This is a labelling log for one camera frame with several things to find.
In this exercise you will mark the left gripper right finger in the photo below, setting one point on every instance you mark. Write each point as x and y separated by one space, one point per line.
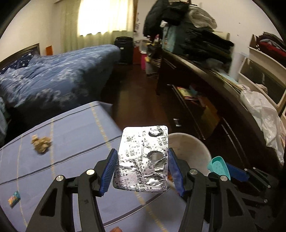
175 172

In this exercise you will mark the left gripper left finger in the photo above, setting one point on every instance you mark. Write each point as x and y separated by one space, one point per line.
106 170

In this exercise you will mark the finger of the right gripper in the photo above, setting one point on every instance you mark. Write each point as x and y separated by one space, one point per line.
237 173

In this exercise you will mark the teal plastic lid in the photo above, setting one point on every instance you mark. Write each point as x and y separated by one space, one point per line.
218 166

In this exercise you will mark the silver pill blister pack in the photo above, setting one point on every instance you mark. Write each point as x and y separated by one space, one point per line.
142 164

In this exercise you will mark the white pink trash bin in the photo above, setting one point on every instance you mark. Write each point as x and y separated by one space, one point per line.
191 150

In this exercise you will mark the person's left hand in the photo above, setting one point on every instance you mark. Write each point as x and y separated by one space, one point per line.
116 229

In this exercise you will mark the blue striped tablecloth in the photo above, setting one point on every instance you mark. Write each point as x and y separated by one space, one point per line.
79 139

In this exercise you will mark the white plastic bag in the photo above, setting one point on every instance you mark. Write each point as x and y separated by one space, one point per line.
268 121

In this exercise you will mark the dark wooden dresser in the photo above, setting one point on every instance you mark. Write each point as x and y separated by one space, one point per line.
200 104

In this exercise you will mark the crumpled brown paper ball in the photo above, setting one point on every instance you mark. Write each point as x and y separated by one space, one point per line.
40 144

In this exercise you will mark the blue patterned bed duvet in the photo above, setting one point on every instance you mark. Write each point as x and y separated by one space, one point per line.
62 81

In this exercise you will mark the colourful candy wrapper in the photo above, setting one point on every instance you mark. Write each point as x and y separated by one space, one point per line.
14 199

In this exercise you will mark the red pink storage boxes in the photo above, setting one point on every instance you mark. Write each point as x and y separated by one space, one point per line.
139 57

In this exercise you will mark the white shelf unit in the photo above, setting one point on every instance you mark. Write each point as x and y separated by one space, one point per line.
262 73

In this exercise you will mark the light blue fleece blanket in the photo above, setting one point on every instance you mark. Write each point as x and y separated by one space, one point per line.
3 122

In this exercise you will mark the black suitcase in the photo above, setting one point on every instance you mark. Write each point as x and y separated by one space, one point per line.
126 46

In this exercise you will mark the dark wooden headboard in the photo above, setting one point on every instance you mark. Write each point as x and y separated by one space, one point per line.
30 50

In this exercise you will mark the pale green curtain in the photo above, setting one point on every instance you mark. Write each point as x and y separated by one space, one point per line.
94 23

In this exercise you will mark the dark clothes pile on dresser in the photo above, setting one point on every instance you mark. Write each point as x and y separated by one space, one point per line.
188 30

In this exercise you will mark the orange box by wall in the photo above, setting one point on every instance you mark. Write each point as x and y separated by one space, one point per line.
49 51

